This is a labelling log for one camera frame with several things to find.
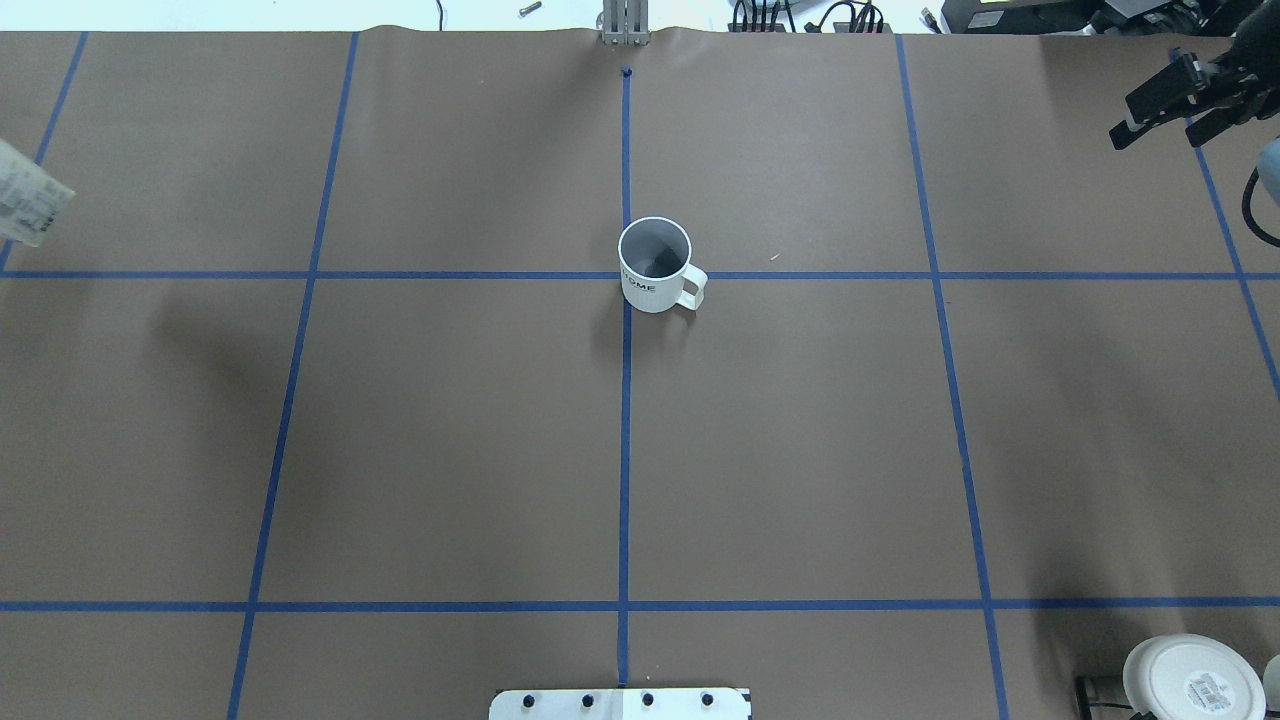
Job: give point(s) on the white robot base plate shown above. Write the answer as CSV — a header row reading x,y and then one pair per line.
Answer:
x,y
623,703

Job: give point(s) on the black device top corner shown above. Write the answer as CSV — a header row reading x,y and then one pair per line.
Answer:
x,y
1125,18

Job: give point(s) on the white ribbed cup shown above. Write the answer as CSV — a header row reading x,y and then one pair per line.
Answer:
x,y
1189,676
656,270

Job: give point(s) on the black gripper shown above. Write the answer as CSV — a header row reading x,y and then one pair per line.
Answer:
x,y
1222,88

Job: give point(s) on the black wire cup rack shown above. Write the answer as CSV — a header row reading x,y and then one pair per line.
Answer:
x,y
1103,697

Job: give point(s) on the aluminium frame post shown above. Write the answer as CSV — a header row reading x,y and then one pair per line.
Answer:
x,y
625,23

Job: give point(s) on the blue milk carton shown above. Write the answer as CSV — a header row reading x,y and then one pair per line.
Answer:
x,y
31,199

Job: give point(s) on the white ribbed cup on rack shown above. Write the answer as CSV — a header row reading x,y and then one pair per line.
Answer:
x,y
1189,676

